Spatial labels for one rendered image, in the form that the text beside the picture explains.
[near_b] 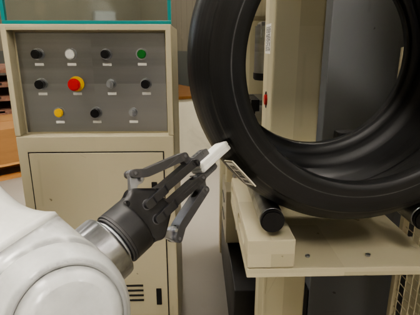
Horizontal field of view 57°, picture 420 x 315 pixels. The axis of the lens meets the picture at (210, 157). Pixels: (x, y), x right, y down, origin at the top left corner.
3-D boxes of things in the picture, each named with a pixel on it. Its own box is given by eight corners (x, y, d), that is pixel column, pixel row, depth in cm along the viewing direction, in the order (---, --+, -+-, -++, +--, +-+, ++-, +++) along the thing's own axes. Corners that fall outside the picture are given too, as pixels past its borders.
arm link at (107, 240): (86, 295, 52) (119, 264, 56) (114, 307, 45) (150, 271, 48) (45, 243, 50) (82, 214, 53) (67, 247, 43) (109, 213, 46)
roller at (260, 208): (236, 167, 103) (244, 153, 102) (251, 175, 104) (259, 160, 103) (255, 227, 70) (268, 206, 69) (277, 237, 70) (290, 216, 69)
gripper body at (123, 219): (84, 217, 52) (134, 177, 58) (119, 264, 55) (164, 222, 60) (105, 217, 47) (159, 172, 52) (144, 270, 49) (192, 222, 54)
